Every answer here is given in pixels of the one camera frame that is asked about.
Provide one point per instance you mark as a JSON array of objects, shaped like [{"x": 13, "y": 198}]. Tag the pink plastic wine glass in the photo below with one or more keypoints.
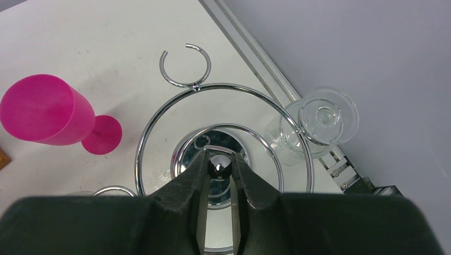
[{"x": 43, "y": 108}]

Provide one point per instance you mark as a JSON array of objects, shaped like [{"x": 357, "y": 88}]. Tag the chrome wire glass rack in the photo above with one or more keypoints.
[{"x": 220, "y": 145}]

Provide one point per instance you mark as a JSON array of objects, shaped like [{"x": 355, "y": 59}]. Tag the aluminium rail right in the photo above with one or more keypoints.
[{"x": 335, "y": 170}]

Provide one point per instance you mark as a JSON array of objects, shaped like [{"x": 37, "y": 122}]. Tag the gold wire glass rack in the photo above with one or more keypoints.
[{"x": 4, "y": 159}]

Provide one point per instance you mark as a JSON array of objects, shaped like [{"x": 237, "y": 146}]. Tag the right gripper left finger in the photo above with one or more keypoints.
[{"x": 169, "y": 221}]

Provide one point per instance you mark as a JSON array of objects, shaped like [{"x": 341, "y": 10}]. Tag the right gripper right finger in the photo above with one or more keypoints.
[{"x": 266, "y": 221}]

